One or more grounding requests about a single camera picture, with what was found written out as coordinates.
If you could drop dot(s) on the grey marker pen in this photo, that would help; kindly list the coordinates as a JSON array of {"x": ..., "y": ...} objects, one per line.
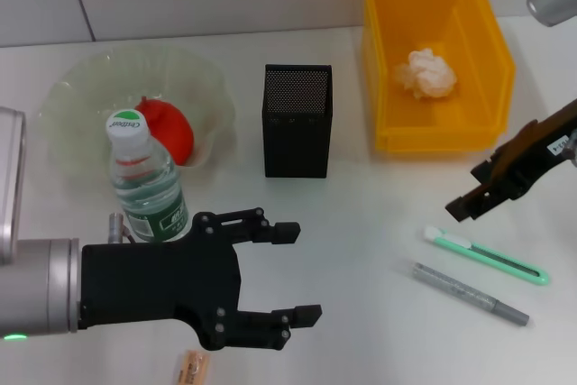
[{"x": 473, "y": 295}]

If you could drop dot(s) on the white paper ball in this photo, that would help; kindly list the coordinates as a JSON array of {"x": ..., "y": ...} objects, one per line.
[{"x": 428, "y": 74}]

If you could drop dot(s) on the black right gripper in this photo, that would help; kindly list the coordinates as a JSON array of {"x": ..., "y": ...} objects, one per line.
[{"x": 536, "y": 155}]

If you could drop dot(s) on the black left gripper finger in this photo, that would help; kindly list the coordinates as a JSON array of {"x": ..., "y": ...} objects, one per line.
[{"x": 306, "y": 316}]

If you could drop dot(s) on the clear wavy glass fruit plate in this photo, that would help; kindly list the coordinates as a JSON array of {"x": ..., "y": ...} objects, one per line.
[{"x": 90, "y": 78}]

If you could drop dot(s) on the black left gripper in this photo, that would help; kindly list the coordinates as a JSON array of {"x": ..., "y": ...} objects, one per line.
[{"x": 158, "y": 281}]

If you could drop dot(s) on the mint green utility knife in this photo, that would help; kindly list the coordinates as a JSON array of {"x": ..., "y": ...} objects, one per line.
[{"x": 496, "y": 256}]

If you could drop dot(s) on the yellow plastic bin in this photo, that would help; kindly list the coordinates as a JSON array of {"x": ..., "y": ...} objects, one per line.
[{"x": 405, "y": 6}]

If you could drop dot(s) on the black mesh pen holder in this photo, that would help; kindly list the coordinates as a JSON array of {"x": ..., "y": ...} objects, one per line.
[{"x": 295, "y": 150}]

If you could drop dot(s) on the small tan wrapped candy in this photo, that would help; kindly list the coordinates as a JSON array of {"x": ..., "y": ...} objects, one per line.
[{"x": 195, "y": 367}]

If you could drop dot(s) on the clear green-label water bottle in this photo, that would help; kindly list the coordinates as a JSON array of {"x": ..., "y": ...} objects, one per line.
[{"x": 149, "y": 186}]

